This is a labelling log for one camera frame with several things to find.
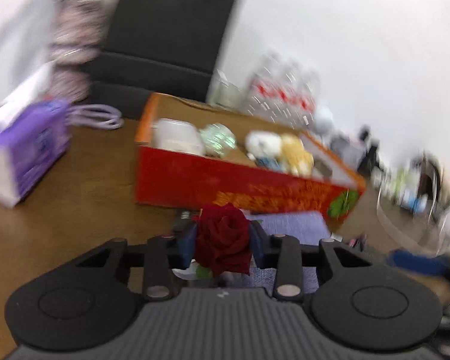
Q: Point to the red cardboard box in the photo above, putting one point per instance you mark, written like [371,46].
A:
[210,180]

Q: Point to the white plastic cup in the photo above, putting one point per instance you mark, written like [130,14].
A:
[176,135]

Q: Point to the glass cup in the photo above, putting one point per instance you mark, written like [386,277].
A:
[225,90]

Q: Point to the clear water bottle red label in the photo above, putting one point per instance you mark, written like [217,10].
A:
[305,99]
[283,93]
[260,90]

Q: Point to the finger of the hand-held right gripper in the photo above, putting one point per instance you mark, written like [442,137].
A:
[416,262]

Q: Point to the purple towel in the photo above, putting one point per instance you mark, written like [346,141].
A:
[292,227]

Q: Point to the pink speckled vase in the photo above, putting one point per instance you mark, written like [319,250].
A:
[78,30]

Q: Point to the black paper bag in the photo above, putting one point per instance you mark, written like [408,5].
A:
[165,26]

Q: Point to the white and yellow plush toy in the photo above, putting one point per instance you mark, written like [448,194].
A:
[285,150]

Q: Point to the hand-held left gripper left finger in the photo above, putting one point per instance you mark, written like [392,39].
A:
[187,245]

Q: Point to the white astronaut figure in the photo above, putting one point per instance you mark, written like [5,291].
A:
[324,118]

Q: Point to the shiny green ball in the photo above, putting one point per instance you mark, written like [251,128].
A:
[217,138]

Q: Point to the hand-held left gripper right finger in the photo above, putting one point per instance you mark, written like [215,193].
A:
[257,245]

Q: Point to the small tin box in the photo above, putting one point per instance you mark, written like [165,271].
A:
[343,150]

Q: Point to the red rose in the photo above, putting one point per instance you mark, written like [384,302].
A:
[221,236]

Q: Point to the purple tissue box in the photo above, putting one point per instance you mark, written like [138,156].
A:
[26,150]

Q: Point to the black upright device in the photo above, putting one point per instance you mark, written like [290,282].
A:
[369,153]

